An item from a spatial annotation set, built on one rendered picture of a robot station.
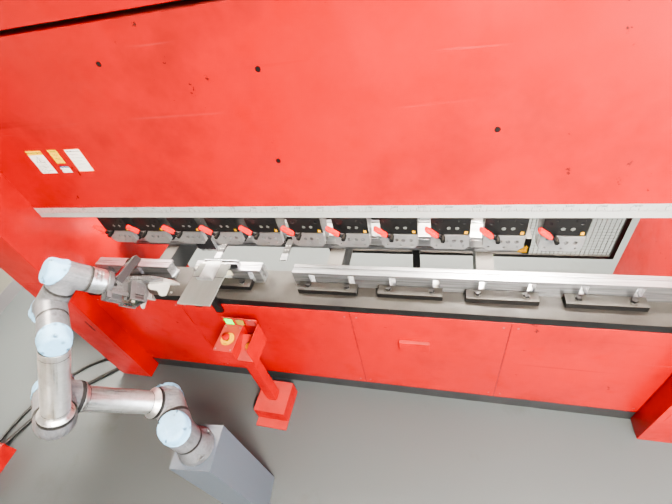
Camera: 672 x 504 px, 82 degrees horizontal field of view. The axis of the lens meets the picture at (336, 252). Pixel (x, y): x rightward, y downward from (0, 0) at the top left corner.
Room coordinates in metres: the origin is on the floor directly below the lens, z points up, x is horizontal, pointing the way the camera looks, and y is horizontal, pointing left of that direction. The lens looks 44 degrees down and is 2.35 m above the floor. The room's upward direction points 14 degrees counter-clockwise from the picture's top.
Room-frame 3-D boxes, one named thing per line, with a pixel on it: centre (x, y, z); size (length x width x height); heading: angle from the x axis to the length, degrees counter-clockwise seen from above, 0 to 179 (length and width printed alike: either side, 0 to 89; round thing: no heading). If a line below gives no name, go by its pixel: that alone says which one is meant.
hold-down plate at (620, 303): (0.82, -1.04, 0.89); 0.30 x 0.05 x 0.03; 69
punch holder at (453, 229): (1.10, -0.47, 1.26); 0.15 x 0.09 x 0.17; 69
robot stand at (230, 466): (0.69, 0.75, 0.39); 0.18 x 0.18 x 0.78; 74
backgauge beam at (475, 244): (1.66, 0.15, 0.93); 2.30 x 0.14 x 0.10; 69
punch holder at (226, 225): (1.46, 0.46, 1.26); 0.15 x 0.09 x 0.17; 69
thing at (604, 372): (1.25, 0.04, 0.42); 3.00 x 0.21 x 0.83; 69
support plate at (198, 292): (1.39, 0.68, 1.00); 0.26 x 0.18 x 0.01; 159
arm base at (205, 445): (0.69, 0.75, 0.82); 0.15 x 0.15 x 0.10
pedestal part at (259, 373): (1.18, 0.59, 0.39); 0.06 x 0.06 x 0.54; 68
